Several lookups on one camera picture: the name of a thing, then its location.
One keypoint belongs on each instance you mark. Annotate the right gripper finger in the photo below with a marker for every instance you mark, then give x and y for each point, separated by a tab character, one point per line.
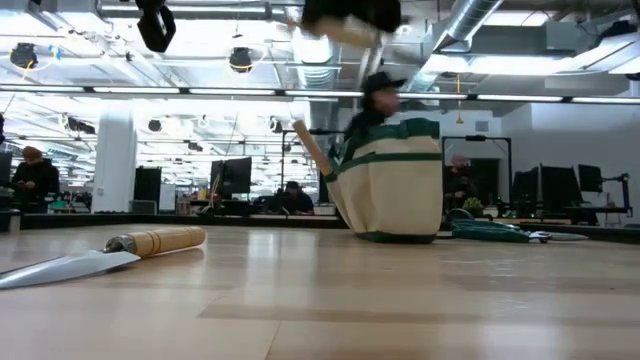
386	12
325	9

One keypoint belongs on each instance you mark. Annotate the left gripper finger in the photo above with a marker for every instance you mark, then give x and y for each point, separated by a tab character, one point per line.
156	25

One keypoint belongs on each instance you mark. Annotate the beige green gardening bag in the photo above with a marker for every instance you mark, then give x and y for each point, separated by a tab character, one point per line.
395	195

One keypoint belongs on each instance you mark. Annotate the person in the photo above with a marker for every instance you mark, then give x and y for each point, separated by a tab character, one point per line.
457	182
297	200
35	180
377	100

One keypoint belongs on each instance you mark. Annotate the black ceiling fixture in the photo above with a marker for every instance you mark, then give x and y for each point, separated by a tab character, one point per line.
23	55
241	60

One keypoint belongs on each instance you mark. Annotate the white pillar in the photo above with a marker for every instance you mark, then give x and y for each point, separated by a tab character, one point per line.
114	160

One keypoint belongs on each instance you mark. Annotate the tall black panel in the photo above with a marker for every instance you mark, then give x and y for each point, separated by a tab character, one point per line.
147	185

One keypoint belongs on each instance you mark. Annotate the black office monitor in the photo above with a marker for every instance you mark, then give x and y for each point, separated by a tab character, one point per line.
525	187
560	185
235	175
590	177

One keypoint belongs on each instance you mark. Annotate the grey equipment case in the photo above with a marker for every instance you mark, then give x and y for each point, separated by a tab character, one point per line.
144	207

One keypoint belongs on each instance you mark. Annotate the small green background plant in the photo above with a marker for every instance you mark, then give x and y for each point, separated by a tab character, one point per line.
472	204

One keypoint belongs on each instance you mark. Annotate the silver ventilation duct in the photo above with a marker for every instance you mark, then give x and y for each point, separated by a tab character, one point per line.
467	20

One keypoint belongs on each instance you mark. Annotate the black curved bracket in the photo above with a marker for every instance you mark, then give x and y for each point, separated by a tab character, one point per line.
452	212

